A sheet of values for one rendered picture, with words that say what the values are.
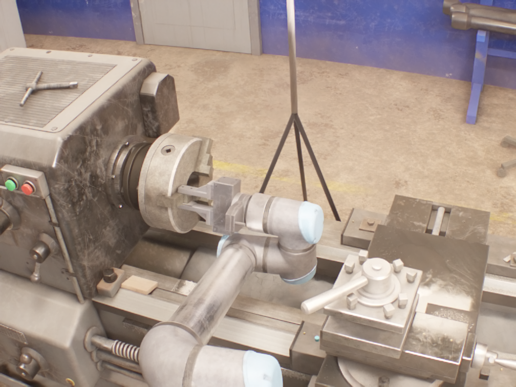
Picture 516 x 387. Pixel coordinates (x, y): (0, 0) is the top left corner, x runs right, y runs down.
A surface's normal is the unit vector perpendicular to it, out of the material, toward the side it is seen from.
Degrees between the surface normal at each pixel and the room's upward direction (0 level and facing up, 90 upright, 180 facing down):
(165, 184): 53
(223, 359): 6
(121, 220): 90
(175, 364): 21
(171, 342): 16
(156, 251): 0
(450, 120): 0
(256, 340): 36
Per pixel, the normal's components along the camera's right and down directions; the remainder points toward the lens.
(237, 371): -0.11, -0.63
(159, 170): -0.28, -0.22
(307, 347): -0.05, -0.80
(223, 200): -0.36, 0.31
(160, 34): -0.36, 0.58
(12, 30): 0.93, 0.18
